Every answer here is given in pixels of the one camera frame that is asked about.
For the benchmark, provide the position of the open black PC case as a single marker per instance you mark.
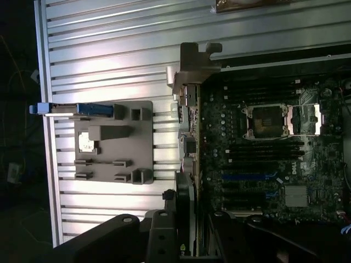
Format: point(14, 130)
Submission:
point(274, 59)

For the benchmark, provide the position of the hard disk in blue caddy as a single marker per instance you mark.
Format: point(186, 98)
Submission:
point(90, 108)

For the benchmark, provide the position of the grey parts rack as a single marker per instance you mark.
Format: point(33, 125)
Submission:
point(137, 142)

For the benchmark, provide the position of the metal socket cover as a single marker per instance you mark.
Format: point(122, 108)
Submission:
point(315, 120)

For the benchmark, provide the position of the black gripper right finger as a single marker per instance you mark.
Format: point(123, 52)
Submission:
point(233, 241)

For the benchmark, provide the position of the white socket box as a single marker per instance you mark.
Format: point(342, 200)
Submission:
point(13, 172)

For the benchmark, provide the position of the green motherboard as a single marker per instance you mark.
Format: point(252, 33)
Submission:
point(315, 170)

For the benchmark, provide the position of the silver CPU chip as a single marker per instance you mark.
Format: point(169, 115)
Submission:
point(86, 142)

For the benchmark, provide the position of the silver chipset heat sink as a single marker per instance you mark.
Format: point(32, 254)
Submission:
point(296, 195)

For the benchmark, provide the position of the CPU socket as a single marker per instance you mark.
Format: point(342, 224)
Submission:
point(266, 120)

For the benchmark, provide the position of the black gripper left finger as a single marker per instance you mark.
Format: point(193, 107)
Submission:
point(160, 238)

